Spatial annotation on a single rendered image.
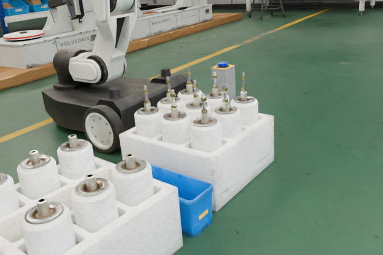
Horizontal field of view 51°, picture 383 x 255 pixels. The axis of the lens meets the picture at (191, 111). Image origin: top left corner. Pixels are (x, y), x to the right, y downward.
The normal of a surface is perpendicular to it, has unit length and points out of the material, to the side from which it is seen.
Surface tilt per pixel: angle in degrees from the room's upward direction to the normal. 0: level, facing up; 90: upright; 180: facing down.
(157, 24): 90
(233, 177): 90
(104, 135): 90
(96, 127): 90
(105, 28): 115
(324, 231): 0
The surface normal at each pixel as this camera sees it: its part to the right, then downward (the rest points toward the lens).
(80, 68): -0.56, 0.32
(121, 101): 0.53, -0.57
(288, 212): -0.07, -0.94
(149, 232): 0.77, 0.16
